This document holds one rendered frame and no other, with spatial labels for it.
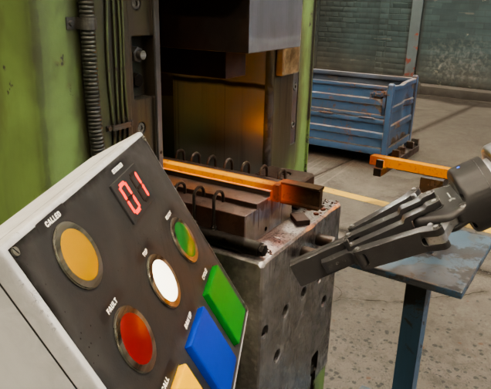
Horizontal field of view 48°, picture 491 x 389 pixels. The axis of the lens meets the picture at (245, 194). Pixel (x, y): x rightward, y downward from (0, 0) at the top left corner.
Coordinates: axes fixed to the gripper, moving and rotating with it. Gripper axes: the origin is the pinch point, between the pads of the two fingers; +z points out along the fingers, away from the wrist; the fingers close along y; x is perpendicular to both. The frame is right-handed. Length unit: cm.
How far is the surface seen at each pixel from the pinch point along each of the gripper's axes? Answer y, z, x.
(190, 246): -0.2, 12.8, 8.5
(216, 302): -3.1, 12.5, 2.1
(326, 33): 917, -21, -43
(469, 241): 93, -23, -56
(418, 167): 76, -18, -22
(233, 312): -0.4, 12.5, -1.3
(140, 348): -20.6, 12.8, 9.0
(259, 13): 38.2, -3.5, 28.0
